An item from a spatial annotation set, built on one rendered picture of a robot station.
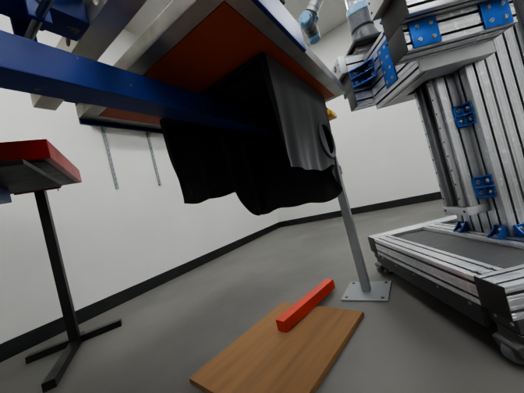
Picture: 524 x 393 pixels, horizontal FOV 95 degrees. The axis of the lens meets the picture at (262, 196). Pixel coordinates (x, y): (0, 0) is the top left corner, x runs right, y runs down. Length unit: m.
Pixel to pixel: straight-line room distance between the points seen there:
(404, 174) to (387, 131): 0.70
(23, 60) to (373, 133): 4.06
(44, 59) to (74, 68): 0.04
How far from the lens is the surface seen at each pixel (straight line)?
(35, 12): 0.59
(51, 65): 0.55
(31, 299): 2.53
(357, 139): 4.28
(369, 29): 1.60
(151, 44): 0.62
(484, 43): 1.29
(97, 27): 0.65
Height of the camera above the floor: 0.59
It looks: 1 degrees up
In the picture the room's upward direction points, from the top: 14 degrees counter-clockwise
